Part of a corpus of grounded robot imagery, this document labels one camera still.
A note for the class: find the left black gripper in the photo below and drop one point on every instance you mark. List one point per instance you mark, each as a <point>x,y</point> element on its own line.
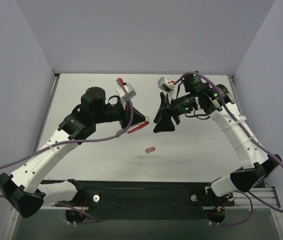
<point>125,116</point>

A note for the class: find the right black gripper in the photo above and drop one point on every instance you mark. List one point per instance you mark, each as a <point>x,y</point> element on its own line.
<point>168,109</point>

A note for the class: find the metal chain keyring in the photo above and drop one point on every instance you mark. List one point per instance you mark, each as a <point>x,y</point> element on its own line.
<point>140,121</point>

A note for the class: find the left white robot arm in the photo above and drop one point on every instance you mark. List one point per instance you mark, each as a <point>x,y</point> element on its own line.
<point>23,187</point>

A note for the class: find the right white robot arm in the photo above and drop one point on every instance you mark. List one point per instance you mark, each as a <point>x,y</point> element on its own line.
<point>220,106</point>

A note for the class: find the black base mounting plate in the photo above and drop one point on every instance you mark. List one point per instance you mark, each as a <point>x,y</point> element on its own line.
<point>139,200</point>

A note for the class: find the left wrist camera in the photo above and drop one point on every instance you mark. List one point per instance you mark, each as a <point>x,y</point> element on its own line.
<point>124,97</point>

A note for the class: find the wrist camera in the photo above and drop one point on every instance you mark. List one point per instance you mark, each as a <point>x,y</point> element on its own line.
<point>166,85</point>
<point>124,97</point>

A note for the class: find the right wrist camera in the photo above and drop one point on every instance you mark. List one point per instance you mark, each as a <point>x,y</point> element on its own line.
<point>166,85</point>

